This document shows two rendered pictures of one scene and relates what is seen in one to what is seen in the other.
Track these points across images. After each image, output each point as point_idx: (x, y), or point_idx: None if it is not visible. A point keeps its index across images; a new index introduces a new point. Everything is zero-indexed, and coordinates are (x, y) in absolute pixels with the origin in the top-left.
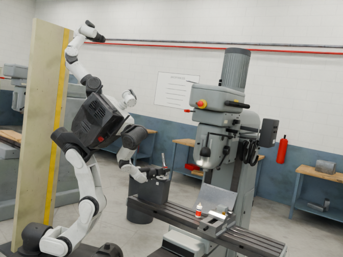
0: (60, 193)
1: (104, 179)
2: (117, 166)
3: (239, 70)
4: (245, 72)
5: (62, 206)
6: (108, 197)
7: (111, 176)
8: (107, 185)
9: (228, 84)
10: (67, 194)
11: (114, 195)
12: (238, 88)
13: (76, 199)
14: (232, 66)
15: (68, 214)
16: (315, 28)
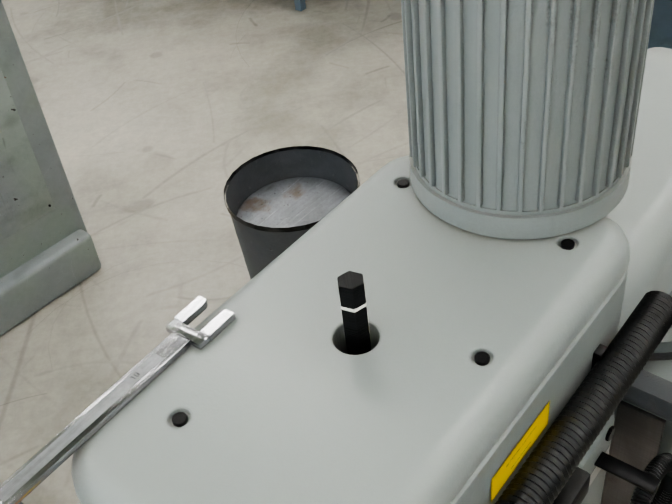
0: (19, 276)
1: (192, 109)
2: (239, 20)
3: (546, 75)
4: (618, 62)
5: (46, 306)
6: (203, 213)
7: (217, 83)
8: (201, 146)
9: (470, 191)
10: (45, 268)
11: (225, 198)
12: (562, 216)
13: (87, 266)
14: (474, 42)
15: (65, 350)
16: None
